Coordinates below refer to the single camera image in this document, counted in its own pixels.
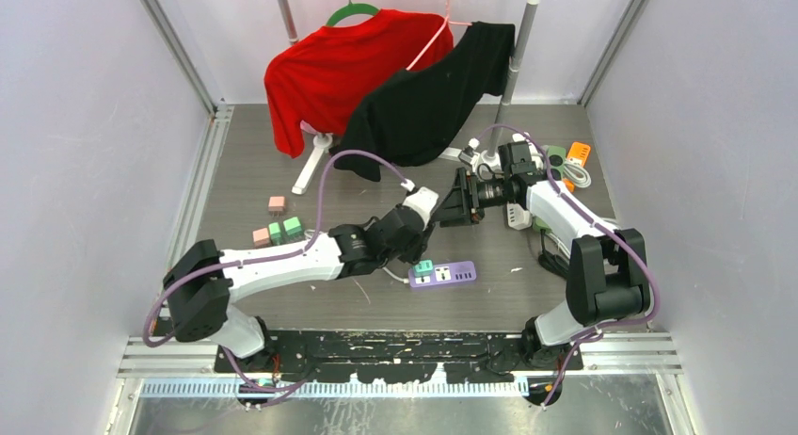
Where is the green power strip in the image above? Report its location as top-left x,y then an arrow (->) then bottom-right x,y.
531,145 -> 566,232

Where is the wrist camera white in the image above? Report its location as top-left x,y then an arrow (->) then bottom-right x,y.
400,179 -> 439,227
457,137 -> 484,175

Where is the green clothes hanger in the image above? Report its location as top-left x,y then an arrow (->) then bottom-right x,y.
326,0 -> 380,27

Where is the teal plug adapter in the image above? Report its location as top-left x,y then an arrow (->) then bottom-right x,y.
413,260 -> 435,278

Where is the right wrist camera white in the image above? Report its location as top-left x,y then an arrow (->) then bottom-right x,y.
457,137 -> 484,175

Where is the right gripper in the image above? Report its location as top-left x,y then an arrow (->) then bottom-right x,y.
431,168 -> 516,229

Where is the red t-shirt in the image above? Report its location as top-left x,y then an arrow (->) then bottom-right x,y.
263,8 -> 454,158

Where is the orange power strip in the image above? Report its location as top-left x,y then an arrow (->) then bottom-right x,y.
563,141 -> 592,192

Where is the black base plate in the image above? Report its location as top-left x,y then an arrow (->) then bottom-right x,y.
235,330 -> 583,384

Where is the white cable bundle left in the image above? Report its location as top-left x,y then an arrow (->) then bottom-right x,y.
564,160 -> 594,189

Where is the purple power strip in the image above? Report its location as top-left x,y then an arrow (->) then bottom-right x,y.
408,261 -> 477,289

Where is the white clothes rack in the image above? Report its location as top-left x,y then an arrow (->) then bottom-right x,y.
277,0 -> 541,195

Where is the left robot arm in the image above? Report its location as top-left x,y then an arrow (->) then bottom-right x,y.
163,201 -> 434,372

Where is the black cable with plug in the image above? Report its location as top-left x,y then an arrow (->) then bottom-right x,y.
536,231 -> 571,281

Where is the pink plug adapter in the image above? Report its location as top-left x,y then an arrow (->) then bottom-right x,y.
252,227 -> 271,249
267,195 -> 287,217

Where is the pink clothes hanger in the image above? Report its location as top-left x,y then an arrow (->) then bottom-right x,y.
406,0 -> 471,71

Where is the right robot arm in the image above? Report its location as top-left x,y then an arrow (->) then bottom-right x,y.
432,141 -> 652,370

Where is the white power strip with USB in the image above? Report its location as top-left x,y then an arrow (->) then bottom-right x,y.
512,133 -> 545,170

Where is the black t-shirt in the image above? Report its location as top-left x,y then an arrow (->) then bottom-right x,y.
333,22 -> 516,182

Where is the green plug adapter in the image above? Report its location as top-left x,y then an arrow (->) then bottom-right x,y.
267,222 -> 285,246

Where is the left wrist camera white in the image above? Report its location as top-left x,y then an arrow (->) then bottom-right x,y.
400,179 -> 439,227

